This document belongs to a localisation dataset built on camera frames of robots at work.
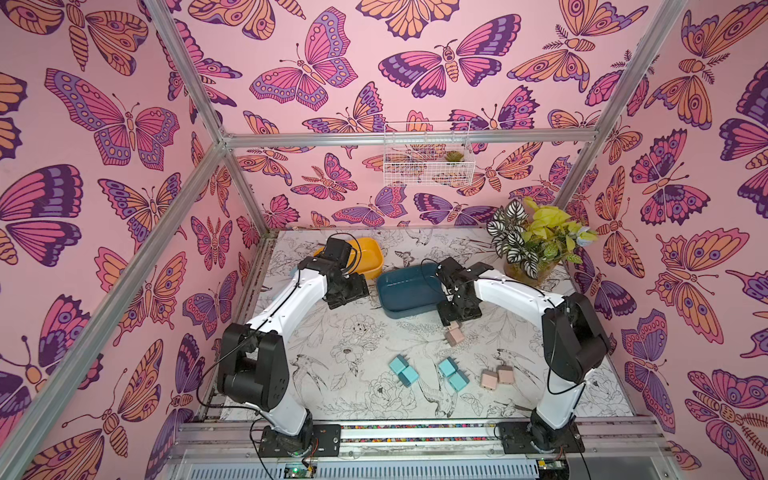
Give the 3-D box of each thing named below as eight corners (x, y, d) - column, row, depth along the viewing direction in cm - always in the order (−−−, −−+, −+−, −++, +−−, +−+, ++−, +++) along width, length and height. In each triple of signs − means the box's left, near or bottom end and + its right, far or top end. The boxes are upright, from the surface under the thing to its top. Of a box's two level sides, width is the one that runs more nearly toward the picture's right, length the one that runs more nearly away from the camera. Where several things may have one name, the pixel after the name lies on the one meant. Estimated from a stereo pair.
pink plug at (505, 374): (497, 382, 85) (499, 379, 83) (497, 365, 88) (499, 363, 86) (511, 385, 84) (513, 383, 82) (510, 368, 87) (513, 366, 85)
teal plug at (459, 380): (459, 393, 83) (460, 390, 81) (447, 381, 85) (448, 378, 83) (471, 380, 85) (473, 377, 83) (459, 368, 87) (461, 365, 85)
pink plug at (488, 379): (479, 387, 84) (481, 384, 82) (481, 370, 87) (483, 367, 85) (494, 391, 83) (496, 389, 81) (495, 374, 86) (498, 371, 84)
